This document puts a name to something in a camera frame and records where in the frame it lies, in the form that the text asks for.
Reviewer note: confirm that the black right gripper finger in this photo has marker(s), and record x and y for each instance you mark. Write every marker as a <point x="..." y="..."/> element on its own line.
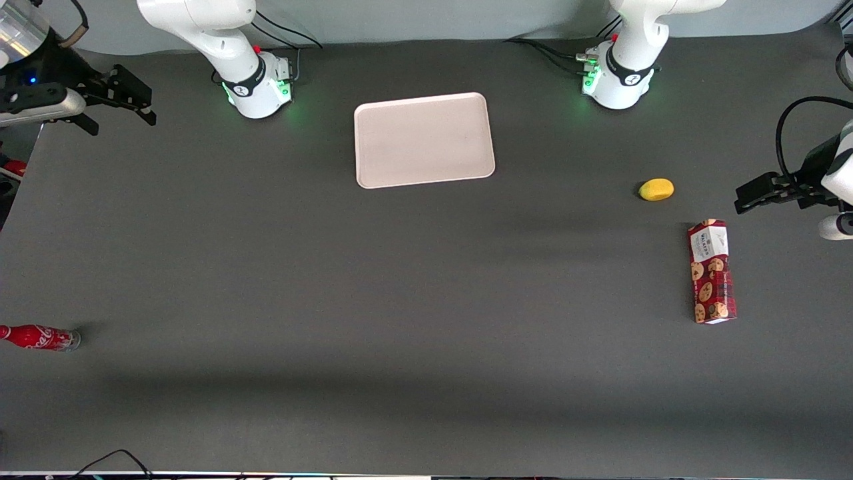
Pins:
<point x="86" y="124"/>
<point x="130" y="86"/>

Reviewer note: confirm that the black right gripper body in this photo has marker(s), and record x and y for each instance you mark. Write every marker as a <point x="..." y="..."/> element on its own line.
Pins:
<point x="58" y="68"/>

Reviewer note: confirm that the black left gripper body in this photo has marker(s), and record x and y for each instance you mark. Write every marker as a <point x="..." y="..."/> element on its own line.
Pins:
<point x="808" y="166"/>

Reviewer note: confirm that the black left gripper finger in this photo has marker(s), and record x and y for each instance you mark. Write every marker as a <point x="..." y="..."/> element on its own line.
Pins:
<point x="776" y="198"/>
<point x="760" y="184"/>

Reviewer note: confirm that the red coke bottle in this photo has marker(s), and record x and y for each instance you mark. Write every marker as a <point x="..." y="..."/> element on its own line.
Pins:
<point x="40" y="337"/>

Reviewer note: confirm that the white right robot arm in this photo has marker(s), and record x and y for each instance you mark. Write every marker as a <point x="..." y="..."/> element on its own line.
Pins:
<point x="230" y="40"/>

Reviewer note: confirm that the beige rectangular plastic tray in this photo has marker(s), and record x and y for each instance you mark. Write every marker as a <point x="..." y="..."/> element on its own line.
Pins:
<point x="424" y="140"/>

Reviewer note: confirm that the red object beside table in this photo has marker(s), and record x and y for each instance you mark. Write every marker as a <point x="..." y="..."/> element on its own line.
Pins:
<point x="13" y="168"/>

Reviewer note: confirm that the red cookie box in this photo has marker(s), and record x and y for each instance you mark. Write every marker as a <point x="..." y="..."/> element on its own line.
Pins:
<point x="712" y="273"/>

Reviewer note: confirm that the yellow lemon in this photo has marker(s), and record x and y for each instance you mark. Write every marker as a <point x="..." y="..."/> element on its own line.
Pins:
<point x="656" y="189"/>

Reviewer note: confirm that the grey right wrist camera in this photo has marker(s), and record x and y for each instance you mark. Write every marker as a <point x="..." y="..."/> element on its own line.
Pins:
<point x="40" y="106"/>

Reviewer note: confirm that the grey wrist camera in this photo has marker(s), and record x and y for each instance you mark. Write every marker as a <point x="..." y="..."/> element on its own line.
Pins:
<point x="40" y="106"/>
<point x="836" y="226"/>

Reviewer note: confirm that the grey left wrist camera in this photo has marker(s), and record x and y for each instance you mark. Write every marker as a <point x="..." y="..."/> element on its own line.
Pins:
<point x="836" y="226"/>

